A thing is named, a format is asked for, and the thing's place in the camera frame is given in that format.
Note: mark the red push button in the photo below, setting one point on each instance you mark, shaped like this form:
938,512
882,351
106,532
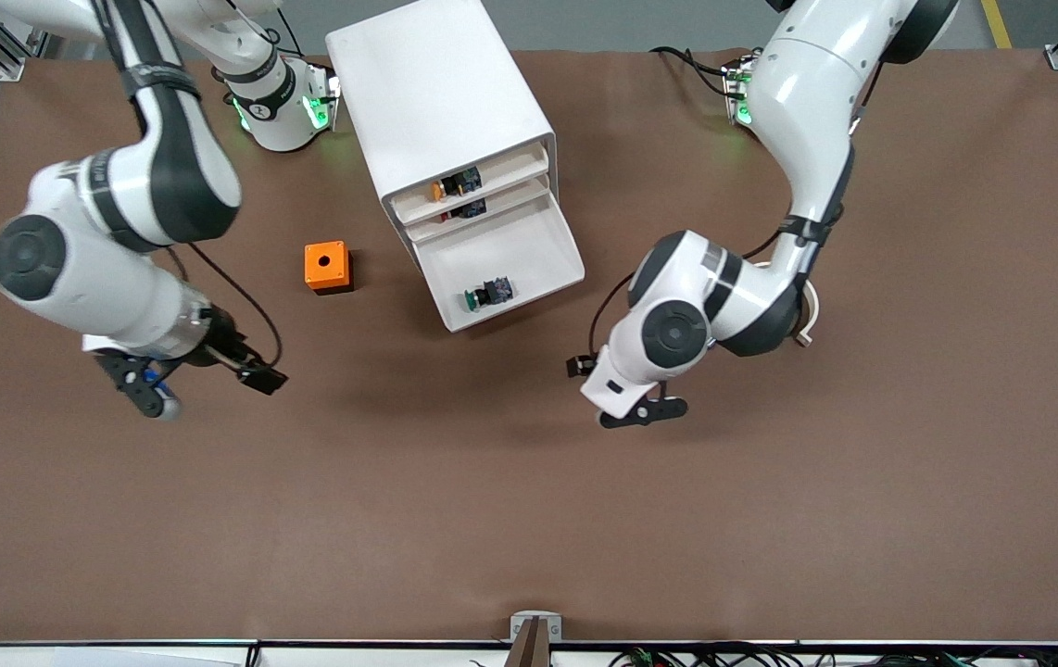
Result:
466,210

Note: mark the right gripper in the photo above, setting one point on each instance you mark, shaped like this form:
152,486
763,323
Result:
217,338

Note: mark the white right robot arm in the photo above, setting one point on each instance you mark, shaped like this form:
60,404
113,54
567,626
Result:
158,157

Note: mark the white curved plastic arc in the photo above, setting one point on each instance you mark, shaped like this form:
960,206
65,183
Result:
812,310

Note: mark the yellow push button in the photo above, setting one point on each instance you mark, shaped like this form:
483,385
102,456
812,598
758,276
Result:
453,182

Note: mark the white drawer cabinet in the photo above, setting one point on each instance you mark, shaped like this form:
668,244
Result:
427,83

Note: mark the white plastic drawer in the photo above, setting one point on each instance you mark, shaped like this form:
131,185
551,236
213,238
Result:
529,250
517,192
512,167

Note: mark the orange button enclosure box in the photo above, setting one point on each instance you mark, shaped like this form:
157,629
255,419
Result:
325,265

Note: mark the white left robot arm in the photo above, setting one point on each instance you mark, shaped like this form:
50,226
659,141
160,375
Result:
807,102

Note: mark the green mushroom push button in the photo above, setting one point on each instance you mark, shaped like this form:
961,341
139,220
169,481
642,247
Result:
489,294

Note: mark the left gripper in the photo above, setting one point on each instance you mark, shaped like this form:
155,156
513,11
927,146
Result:
575,366

